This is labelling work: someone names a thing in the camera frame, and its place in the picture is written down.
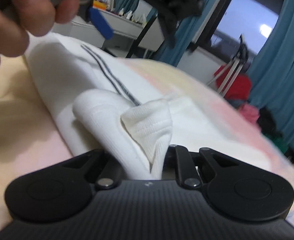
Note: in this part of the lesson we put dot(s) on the black garment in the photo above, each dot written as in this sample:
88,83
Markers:
267,124

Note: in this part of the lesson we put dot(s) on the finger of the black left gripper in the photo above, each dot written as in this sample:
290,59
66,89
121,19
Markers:
98,20

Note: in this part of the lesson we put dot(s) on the pastel tie-dye bed sheet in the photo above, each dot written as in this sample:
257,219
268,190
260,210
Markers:
29,139

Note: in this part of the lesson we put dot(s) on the red garment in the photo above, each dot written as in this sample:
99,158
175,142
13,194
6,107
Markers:
240,88

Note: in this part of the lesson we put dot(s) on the white clothes rack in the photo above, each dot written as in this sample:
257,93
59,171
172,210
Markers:
234,66

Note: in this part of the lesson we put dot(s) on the white desk with black legs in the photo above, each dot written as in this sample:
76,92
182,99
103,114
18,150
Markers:
127,37

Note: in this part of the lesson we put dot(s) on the green garment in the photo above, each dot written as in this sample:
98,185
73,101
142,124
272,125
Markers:
278,141

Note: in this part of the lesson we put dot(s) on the teal curtain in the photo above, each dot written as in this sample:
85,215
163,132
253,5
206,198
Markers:
272,71

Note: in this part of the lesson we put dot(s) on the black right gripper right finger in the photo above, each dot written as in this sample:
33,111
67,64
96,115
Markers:
194,170

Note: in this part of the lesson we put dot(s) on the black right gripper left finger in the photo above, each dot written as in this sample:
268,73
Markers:
98,168

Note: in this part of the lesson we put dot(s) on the white knit garment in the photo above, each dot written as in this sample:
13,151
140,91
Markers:
93,97

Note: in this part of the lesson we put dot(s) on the pink garment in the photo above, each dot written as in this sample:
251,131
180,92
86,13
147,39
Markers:
250,113

